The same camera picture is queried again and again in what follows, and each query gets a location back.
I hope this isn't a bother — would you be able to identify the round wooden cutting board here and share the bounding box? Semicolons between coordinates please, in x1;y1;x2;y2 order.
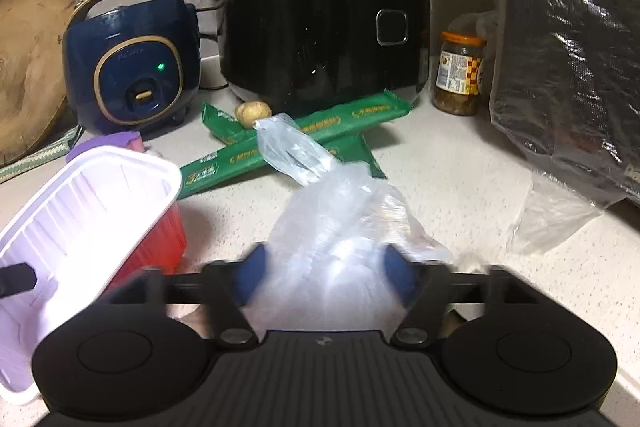
0;0;82;168

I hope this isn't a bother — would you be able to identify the woven striped mat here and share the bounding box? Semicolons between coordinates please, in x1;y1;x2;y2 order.
0;124;87;186

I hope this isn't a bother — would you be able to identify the red plastic container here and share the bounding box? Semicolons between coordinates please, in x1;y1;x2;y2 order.
106;196;189;294

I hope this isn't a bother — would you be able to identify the black rice cooker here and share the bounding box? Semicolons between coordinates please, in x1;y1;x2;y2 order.
200;0;434;106

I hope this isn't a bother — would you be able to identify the green noodle packet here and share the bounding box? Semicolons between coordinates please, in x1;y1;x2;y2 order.
178;132;374;202
200;101;387;180
220;89;415;148

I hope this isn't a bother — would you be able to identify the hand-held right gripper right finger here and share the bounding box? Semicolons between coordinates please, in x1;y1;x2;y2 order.
382;244;547;348

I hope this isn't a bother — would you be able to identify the small potato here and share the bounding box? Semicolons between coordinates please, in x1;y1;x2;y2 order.
234;101;274;128

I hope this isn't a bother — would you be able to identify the purple plastic lid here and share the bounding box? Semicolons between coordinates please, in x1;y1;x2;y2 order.
65;132;147;164

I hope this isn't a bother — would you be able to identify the dark blue rice cooker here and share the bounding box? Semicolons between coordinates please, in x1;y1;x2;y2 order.
61;0;204;136

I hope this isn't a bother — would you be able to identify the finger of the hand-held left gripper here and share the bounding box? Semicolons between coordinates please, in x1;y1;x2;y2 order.
0;261;39;299

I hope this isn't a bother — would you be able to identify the glass jar with orange lid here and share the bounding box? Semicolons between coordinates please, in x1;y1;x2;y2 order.
432;31;487;117

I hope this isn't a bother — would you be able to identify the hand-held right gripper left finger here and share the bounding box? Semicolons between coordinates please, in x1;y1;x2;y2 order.
100;243;269;348

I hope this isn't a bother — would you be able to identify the white plastic food container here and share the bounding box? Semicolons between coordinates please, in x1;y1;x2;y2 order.
0;146;183;408

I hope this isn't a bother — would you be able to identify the large clear plastic bag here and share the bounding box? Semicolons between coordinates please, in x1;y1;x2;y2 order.
446;0;640;256

